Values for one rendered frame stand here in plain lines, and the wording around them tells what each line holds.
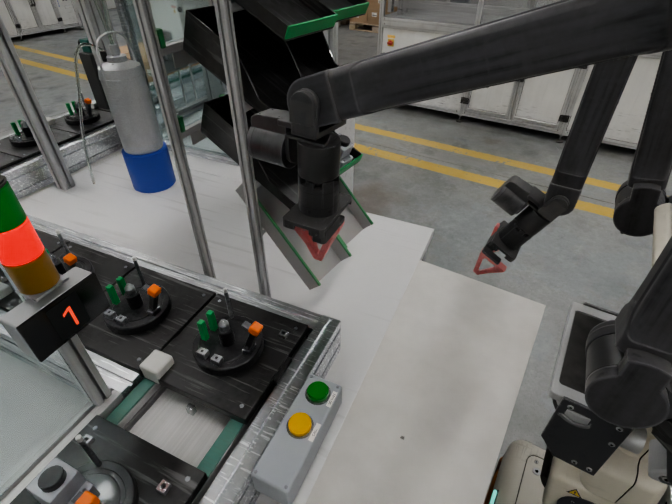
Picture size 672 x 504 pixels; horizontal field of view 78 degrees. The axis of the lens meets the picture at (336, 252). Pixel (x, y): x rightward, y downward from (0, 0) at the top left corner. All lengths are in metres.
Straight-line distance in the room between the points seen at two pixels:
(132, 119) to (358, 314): 1.00
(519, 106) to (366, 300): 3.71
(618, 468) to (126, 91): 1.59
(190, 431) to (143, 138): 1.06
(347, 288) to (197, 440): 0.54
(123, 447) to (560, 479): 0.81
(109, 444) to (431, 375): 0.64
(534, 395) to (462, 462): 1.28
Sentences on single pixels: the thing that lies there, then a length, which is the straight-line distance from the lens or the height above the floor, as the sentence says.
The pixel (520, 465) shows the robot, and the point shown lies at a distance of 1.62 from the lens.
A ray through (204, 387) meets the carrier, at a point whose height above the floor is 0.97.
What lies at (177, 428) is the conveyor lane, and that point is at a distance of 0.88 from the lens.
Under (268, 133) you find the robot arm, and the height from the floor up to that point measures 1.43.
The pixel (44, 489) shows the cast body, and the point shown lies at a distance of 0.70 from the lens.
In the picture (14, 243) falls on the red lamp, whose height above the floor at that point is 1.34.
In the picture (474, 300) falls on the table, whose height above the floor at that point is 0.86.
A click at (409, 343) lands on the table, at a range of 1.03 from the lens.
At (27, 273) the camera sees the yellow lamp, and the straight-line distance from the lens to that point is 0.66.
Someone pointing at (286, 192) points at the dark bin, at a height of 1.21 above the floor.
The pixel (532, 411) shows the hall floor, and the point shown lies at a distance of 2.09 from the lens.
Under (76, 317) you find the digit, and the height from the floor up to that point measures 1.19.
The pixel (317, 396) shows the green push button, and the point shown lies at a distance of 0.80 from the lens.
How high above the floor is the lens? 1.65
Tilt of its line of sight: 38 degrees down
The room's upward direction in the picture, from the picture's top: straight up
